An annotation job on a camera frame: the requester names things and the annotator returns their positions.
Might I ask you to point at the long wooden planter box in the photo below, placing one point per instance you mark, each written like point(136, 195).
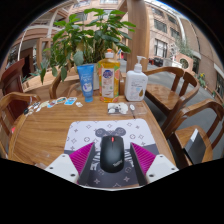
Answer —
point(36, 81)

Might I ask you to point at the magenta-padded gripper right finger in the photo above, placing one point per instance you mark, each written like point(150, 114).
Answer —
point(144, 158)

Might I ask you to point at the white pump bottle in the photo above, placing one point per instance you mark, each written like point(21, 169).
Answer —
point(135, 85)

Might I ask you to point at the dark red wooden lectern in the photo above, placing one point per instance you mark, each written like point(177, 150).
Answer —
point(11, 80)

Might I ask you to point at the clear plastic bag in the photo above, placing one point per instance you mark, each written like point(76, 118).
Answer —
point(118, 108)

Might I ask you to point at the black computer mouse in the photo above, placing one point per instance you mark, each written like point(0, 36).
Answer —
point(112, 155)

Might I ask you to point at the leafy plant in white pot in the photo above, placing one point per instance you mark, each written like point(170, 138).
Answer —
point(86, 36)

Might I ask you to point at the blue sticker card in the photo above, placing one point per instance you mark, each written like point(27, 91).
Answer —
point(70, 100)

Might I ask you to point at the blue squeeze tube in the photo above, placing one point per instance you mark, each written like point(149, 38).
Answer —
point(86, 81)

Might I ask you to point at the yellow dish soap bottle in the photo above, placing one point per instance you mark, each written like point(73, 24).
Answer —
point(108, 80)

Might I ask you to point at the grey patterned mouse pad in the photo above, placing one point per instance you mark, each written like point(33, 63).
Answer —
point(86, 131)

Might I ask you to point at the wooden armchair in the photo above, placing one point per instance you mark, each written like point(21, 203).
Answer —
point(10, 100)
point(163, 93)
point(55, 85)
point(200, 110)

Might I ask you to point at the yellow flowering plant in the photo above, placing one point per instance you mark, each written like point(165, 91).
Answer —
point(202, 80)

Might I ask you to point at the wooden pillar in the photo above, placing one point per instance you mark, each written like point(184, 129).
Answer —
point(136, 33)

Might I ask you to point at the white stone statue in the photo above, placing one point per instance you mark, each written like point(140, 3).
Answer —
point(173, 52)

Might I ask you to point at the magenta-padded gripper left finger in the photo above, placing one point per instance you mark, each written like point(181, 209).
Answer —
point(81, 158)

